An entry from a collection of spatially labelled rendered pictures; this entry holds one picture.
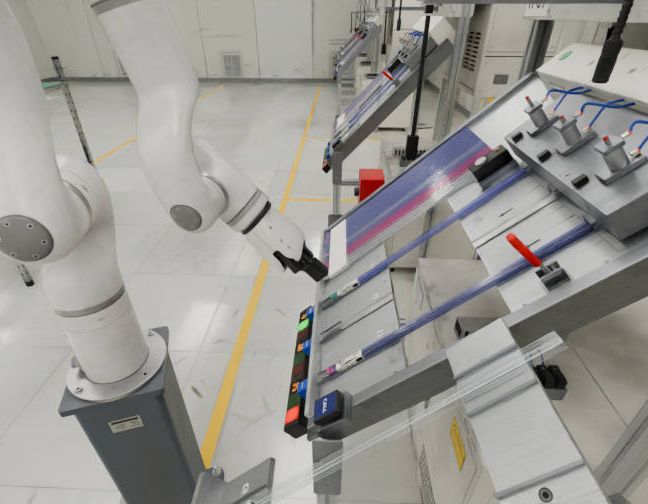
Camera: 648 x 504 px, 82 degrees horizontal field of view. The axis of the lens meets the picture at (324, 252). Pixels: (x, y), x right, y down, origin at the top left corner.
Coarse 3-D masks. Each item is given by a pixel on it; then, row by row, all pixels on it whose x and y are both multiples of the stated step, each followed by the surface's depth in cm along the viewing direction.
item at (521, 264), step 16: (592, 224) 52; (560, 240) 53; (544, 256) 55; (496, 272) 58; (512, 272) 56; (480, 288) 58; (448, 304) 61; (416, 320) 63; (432, 320) 62; (384, 336) 66; (400, 336) 64; (368, 352) 67
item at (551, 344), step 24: (552, 336) 32; (504, 360) 34; (528, 360) 33; (480, 384) 35; (432, 408) 37; (384, 432) 39; (336, 456) 42; (360, 456) 41; (288, 480) 46; (312, 480) 44
